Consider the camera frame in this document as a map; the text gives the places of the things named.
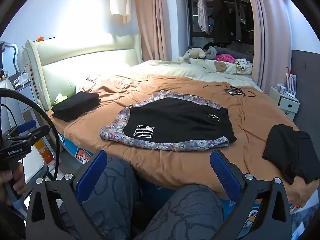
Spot black hanging coat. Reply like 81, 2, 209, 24
211, 0, 233, 45

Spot floral hanging shirt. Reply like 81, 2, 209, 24
197, 0, 209, 34

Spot person's left hand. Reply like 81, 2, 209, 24
0, 164, 27, 207

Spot black cable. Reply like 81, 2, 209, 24
0, 88, 61, 181

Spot person's leg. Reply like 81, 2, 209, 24
139, 184, 225, 240
59, 156, 139, 240

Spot pink curtain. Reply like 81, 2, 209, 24
129, 0, 179, 62
244, 0, 293, 92

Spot grey plush toy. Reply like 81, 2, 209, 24
205, 45, 217, 60

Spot cream duvet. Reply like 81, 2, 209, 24
130, 59, 263, 92

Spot bear print pajama pants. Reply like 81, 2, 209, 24
100, 90, 230, 152

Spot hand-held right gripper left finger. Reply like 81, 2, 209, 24
26, 149, 110, 240

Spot person's left leg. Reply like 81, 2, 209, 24
59, 156, 139, 240

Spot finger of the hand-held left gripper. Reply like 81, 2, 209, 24
17, 119, 37, 133
7, 124, 51, 144

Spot person's right leg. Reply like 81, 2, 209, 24
139, 184, 225, 240

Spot pink cloth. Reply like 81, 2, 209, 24
215, 54, 236, 63

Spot brown blanket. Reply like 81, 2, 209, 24
51, 74, 320, 207

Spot white nightstand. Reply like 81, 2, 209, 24
269, 86, 300, 120

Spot green tissue pack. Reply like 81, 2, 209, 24
54, 93, 68, 104

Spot dark hanging clothes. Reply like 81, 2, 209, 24
234, 0, 248, 42

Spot cream padded headboard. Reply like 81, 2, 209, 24
22, 34, 143, 112

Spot orange packet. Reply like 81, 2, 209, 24
34, 140, 55, 165

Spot person's left forearm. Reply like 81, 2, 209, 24
0, 201, 27, 240

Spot beige plush toy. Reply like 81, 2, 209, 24
182, 47, 207, 64

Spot bear print pillow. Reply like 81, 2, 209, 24
179, 56, 253, 75

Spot folded black pants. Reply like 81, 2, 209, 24
262, 124, 320, 185
51, 91, 101, 122

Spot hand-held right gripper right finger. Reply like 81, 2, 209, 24
209, 149, 293, 240

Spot tangled black cables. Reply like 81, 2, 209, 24
202, 84, 255, 98

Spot black pants with white print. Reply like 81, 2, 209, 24
124, 97, 237, 148

